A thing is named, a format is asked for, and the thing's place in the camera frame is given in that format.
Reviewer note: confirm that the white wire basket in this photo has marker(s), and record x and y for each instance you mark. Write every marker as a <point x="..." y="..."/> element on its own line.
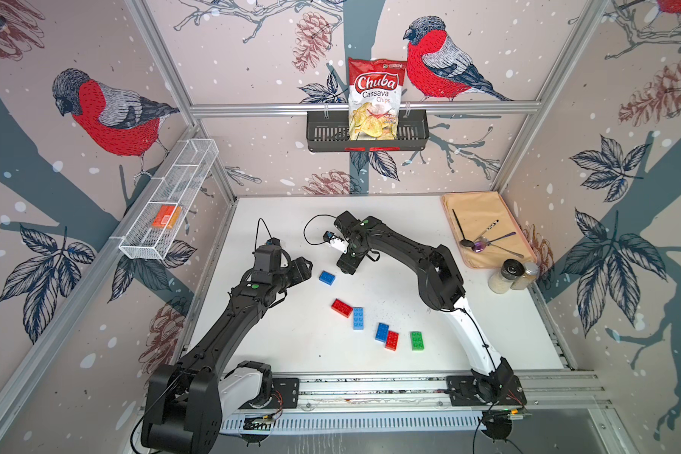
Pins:
<point x="179" y="186"/>

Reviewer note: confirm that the red lego brick right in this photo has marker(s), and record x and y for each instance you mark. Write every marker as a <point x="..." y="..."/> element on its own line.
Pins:
<point x="392" y="340"/>

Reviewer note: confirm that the red lego brick left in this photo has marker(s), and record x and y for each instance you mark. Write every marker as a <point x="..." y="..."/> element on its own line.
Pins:
<point x="342" y="308"/>

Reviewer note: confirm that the chuba cassava chips bag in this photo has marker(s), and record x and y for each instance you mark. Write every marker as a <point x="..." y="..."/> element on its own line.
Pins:
<point x="374" y="99"/>

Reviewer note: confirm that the silver spoon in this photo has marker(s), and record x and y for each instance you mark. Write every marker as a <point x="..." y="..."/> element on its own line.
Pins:
<point x="491" y="243"/>

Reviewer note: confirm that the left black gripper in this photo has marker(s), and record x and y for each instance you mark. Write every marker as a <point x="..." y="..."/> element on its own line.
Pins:
<point x="299" y="269"/>

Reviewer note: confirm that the orange block in basket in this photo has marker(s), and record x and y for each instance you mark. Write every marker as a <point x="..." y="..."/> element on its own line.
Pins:
<point x="166" y="217"/>

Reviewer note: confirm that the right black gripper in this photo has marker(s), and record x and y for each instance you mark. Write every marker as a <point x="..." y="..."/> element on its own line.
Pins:
<point x="343" y="265"/>

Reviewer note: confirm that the green lego brick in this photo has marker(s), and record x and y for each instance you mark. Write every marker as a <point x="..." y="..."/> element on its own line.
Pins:
<point x="417" y="341"/>

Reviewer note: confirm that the black spoon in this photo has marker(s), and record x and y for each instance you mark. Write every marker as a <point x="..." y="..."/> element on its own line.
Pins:
<point x="465" y="242"/>

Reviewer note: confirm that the red lego brick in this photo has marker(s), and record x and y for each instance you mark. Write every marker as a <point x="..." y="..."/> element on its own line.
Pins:
<point x="392" y="340"/>
<point x="342" y="308"/>

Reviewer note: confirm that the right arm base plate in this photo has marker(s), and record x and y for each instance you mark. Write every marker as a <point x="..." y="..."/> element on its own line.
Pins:
<point x="468" y="391"/>

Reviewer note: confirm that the blue small lego brick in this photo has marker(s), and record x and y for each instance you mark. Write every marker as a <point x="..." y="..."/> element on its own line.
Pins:
<point x="382" y="331"/>

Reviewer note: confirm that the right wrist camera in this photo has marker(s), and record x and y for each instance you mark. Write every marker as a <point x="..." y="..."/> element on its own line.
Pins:
<point x="336" y="242"/>

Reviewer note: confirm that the light blue lego brick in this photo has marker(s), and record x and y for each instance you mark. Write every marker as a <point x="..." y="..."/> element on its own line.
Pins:
<point x="358" y="319"/>

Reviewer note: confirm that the silver lid shaker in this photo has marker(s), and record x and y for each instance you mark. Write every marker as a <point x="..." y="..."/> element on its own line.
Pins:
<point x="531" y="273"/>

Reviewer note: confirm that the black lid shaker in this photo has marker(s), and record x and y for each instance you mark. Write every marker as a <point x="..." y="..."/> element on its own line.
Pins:
<point x="503" y="279"/>

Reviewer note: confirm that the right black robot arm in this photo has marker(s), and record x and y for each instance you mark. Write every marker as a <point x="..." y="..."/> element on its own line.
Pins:
<point x="440" y="288"/>

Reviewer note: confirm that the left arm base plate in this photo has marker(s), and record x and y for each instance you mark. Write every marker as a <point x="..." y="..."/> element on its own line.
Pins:
<point x="284" y="395"/>

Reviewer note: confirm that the black wall basket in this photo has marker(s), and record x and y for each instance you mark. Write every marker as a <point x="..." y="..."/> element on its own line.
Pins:
<point x="343" y="132"/>

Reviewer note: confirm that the purple spoon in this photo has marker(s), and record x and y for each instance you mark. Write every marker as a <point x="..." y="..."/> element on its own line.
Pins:
<point x="482" y="242"/>

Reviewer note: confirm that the spoon with patterned handle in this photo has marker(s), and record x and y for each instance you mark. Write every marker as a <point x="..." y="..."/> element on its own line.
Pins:
<point x="487" y="229"/>

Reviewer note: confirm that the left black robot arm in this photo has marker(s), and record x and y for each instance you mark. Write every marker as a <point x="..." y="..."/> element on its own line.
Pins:
<point x="187" y="401"/>

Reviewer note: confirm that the yellow cloth mat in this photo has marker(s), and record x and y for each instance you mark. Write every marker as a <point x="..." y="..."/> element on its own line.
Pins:
<point x="476" y="211"/>

